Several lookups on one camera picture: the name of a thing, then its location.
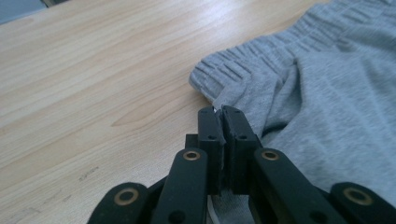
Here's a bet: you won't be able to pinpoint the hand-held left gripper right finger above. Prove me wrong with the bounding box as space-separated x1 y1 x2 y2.
220 105 263 195

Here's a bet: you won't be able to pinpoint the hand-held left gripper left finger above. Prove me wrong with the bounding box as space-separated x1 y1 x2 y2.
185 105 226 196

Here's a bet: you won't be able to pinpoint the grey pants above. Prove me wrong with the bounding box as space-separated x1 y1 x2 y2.
189 0 396 224

